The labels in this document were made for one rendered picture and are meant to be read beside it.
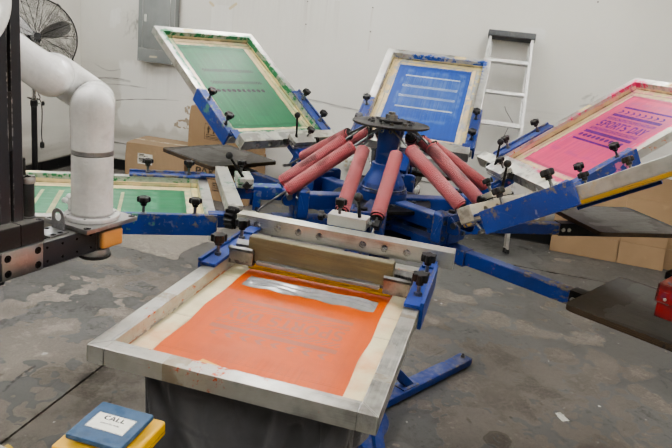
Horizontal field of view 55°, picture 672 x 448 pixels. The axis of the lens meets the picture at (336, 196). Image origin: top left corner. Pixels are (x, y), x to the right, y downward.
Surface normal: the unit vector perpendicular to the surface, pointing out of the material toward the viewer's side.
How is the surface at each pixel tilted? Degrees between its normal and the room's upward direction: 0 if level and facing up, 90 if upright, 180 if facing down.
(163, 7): 90
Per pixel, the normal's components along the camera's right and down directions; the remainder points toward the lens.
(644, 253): -0.22, -0.08
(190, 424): -0.52, 0.26
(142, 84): -0.26, 0.22
